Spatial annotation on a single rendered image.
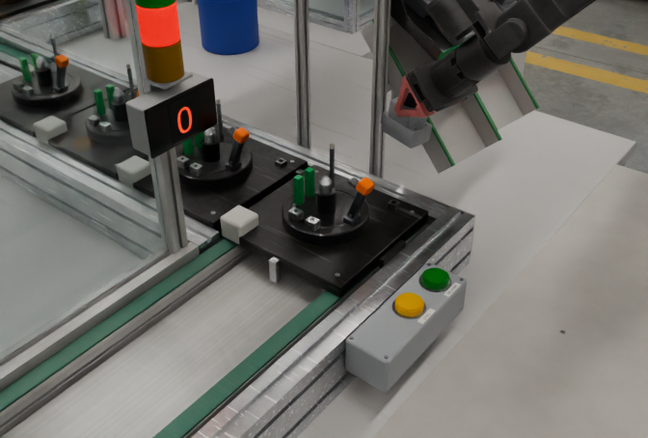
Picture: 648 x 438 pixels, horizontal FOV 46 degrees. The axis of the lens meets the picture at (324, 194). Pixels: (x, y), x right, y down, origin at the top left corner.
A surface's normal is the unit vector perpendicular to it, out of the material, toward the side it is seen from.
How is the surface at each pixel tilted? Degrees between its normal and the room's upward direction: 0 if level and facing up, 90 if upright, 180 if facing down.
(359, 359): 90
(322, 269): 0
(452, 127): 45
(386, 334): 0
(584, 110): 0
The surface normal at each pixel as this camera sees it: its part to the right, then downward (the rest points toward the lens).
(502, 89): 0.47, -0.29
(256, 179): 0.00, -0.83
